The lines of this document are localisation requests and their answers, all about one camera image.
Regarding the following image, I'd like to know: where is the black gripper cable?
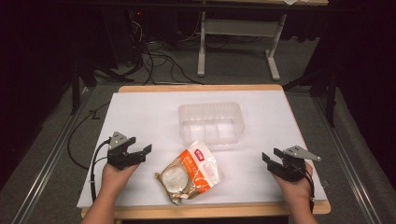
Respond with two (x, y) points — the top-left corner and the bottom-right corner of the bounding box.
(298, 166), (316, 214)
(90, 139), (112, 203)

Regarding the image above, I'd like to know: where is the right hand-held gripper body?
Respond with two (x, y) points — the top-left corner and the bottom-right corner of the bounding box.
(267, 145), (321, 182)

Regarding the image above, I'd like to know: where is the clear plastic container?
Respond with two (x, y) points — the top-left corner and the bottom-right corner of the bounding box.
(177, 102), (246, 147)

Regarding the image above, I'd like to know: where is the orange and brown snack packet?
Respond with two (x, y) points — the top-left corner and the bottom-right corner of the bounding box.
(154, 139), (226, 206)

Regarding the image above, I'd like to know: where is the black metal stand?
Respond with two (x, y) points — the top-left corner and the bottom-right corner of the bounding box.
(69, 57), (135, 117)
(281, 66), (340, 129)

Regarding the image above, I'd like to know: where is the black floor cable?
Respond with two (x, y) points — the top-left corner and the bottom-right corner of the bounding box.
(66, 102), (111, 171)

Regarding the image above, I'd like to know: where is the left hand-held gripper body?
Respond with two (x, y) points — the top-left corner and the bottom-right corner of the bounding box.
(106, 131), (148, 171)

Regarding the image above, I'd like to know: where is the white metal desk frame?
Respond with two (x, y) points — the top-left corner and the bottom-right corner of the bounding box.
(196, 11), (288, 82)

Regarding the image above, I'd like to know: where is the tangle of black floor cables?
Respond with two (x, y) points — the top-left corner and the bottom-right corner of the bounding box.
(129, 18), (205, 86)

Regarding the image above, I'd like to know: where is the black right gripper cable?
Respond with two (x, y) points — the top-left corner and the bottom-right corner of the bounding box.
(298, 166), (316, 214)

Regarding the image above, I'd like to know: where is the person's right hand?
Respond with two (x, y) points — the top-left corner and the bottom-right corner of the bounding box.
(272, 161), (314, 202)

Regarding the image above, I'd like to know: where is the person's left hand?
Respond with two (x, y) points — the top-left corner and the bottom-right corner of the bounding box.
(101, 162), (139, 191)

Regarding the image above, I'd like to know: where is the silver floor rail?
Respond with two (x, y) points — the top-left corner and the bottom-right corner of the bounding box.
(312, 96), (382, 224)
(11, 87), (94, 224)

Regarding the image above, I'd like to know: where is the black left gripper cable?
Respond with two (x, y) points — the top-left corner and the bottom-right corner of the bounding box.
(90, 139), (112, 203)

